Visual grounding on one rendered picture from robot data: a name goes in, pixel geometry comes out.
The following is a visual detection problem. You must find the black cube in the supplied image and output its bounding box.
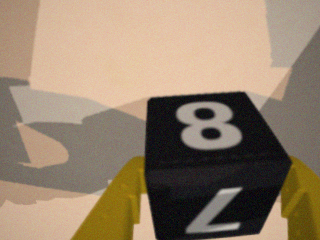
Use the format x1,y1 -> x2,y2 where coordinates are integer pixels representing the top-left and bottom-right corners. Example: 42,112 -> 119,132
144,92 -> 293,240

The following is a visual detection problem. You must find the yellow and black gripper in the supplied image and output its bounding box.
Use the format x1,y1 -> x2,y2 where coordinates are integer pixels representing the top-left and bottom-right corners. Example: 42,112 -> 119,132
71,155 -> 320,240

